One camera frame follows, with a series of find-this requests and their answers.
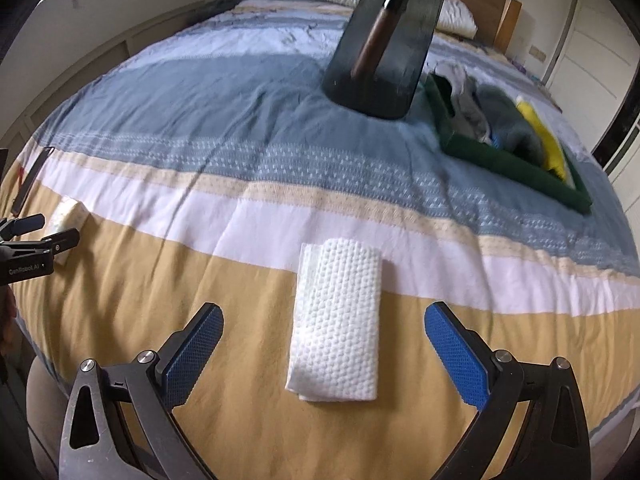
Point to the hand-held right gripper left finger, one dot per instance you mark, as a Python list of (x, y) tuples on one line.
[(195, 350)]

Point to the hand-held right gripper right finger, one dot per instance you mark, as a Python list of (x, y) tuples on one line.
[(455, 355)]

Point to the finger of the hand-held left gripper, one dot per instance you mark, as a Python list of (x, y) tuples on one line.
[(25, 224), (55, 241)]

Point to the white towel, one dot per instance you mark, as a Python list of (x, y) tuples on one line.
[(335, 320)]

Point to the green box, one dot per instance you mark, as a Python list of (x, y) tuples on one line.
[(500, 165)]

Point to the yellow cloth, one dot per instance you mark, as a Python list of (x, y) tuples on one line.
[(545, 140)]

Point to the dark grey cloth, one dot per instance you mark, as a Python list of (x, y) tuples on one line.
[(510, 115)]

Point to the white grey sock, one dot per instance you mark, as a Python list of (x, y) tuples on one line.
[(452, 80)]

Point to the person's left hand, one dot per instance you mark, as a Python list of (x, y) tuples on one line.
[(7, 320)]

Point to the small white folded cloth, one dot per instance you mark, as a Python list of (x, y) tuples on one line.
[(67, 220)]

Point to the striped bed quilt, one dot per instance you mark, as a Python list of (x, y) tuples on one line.
[(200, 110)]

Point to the white wardrobe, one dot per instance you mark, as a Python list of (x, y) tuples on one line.
[(595, 50)]

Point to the dark transparent plastic lid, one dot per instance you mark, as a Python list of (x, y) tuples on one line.
[(422, 20)]

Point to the wooden headboard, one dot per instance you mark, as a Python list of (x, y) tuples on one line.
[(492, 5)]

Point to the wall socket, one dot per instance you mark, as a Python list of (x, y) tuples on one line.
[(538, 53)]

